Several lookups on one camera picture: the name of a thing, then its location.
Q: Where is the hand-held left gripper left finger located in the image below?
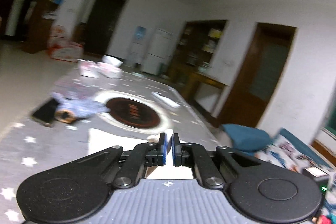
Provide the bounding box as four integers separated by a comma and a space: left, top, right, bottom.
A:
73, 132, 168, 187

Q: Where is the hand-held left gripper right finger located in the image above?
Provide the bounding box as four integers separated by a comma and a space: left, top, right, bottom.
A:
172, 133, 252, 188

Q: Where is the cream sweatshirt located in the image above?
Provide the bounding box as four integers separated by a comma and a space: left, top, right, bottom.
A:
88, 128, 195, 180

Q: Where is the round black built-in cooktop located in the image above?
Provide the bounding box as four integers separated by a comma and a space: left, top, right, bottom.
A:
94, 91, 171, 132

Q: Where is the patterned cushion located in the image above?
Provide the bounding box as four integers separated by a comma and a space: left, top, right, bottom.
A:
259, 133, 315, 174

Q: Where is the blue sofa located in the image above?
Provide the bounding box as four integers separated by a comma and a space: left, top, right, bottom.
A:
220, 123, 336, 177

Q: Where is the brown wooden desk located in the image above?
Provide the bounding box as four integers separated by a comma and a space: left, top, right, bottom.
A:
181, 70, 229, 109

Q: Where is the blue-grey knit glove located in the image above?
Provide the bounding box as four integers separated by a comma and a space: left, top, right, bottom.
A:
51, 93, 109, 123

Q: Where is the white refrigerator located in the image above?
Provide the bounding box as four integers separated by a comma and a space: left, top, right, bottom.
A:
142, 28, 174, 75

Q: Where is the white water dispenser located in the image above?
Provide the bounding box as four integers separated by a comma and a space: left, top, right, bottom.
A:
127, 40, 145, 67

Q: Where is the dark wooden display cabinet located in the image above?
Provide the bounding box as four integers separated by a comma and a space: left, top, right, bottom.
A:
168, 20, 227, 88

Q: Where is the small open white box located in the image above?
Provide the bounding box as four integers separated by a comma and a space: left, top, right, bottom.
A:
79, 60, 101, 77

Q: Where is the brown wooden glazed door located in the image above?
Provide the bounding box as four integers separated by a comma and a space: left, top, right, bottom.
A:
219, 22, 297, 127

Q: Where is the blue water bottle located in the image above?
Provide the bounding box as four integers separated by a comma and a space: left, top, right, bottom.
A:
134, 26, 146, 42

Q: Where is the black smartphone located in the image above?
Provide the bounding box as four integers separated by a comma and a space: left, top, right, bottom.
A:
31, 98, 61, 127

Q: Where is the grey star-print table cover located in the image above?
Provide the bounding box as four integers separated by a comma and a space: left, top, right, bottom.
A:
0, 67, 229, 224

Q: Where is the dark entrance door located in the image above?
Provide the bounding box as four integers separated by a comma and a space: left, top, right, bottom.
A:
83, 0, 128, 58

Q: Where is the colourful patterned round cover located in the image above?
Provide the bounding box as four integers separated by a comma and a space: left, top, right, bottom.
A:
47, 25, 83, 62

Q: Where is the dark wooden open shelf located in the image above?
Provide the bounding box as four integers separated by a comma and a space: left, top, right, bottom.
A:
22, 0, 72, 54

